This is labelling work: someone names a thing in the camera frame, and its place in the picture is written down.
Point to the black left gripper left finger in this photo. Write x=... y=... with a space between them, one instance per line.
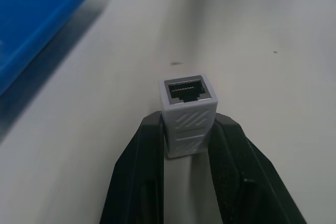
x=136 y=176

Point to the blue plastic bin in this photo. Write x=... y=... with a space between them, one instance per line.
x=31 y=22

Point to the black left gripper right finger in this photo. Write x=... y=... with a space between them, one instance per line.
x=249 y=182

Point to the white ethernet coupler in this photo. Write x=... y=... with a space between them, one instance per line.
x=188 y=125

